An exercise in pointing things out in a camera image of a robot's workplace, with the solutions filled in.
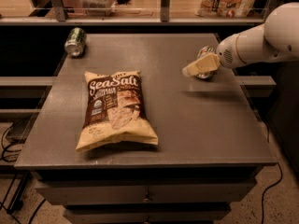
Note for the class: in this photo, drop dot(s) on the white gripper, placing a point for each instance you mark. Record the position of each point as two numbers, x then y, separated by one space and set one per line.
226 54

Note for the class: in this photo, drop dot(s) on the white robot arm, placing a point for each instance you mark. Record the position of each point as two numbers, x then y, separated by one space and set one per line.
276 40

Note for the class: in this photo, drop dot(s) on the colourful snack bag on shelf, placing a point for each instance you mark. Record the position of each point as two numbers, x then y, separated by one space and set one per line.
225 8

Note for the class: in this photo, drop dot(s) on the brown sea salt chip bag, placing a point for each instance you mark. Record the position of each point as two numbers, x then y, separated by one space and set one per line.
115 111

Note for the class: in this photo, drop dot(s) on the green soda can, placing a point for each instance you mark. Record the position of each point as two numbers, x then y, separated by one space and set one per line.
75 42

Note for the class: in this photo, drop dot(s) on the grey cabinet with drawers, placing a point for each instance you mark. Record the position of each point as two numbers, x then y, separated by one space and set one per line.
210 147

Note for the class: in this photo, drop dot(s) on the clear plastic container on shelf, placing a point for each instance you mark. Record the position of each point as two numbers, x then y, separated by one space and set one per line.
97 7

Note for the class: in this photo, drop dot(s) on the metal shelf frame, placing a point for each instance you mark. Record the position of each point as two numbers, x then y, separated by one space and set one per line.
135 12

